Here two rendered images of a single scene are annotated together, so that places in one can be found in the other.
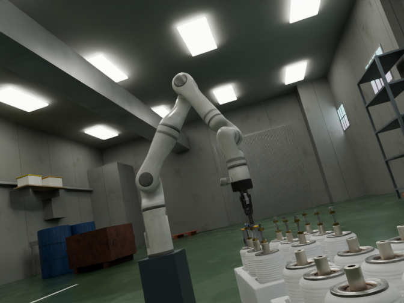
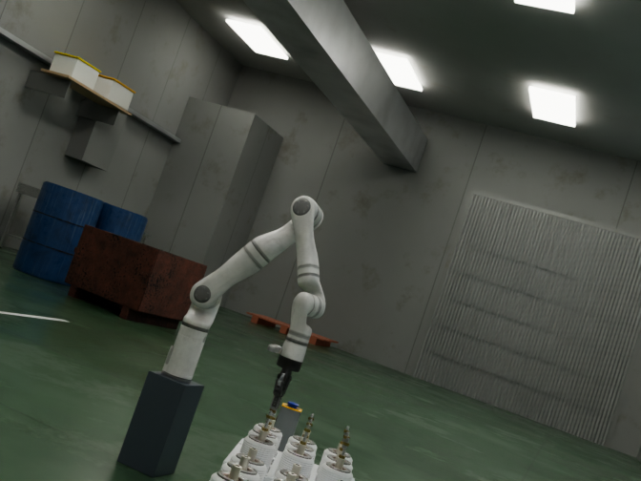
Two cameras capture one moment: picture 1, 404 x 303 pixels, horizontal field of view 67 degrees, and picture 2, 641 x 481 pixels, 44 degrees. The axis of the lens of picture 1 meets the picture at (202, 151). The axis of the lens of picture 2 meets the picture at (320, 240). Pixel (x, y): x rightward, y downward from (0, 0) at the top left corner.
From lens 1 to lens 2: 144 cm
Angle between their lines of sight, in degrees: 12
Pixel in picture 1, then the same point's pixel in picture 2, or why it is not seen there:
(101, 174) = (213, 122)
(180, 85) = (297, 213)
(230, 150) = (297, 322)
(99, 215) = (166, 199)
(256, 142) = (564, 240)
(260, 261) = (246, 443)
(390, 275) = not seen: outside the picture
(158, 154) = (230, 275)
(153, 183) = (207, 302)
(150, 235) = (175, 352)
